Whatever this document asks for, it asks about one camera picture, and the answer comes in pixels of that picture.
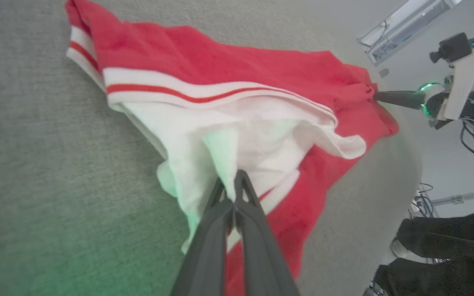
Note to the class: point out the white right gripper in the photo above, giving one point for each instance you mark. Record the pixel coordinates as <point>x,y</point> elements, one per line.
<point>463,86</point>

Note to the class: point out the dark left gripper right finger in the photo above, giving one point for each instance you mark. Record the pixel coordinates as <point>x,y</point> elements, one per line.
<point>261,250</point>

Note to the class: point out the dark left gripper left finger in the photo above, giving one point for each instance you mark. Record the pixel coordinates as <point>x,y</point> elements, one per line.
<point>208,250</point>

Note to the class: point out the red and white jersey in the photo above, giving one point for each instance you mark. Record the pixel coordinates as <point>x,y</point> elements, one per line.
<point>220,57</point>

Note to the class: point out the white ceiling light fixture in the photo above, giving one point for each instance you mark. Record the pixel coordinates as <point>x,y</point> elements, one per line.
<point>405,28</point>

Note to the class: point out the black bulky object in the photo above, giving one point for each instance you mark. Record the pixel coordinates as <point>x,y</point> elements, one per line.
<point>447,250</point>

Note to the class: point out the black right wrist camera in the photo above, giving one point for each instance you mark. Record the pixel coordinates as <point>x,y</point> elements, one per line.
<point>455,46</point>

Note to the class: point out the grey metal rail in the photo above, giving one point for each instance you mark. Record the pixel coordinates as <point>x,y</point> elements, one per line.
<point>459,199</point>

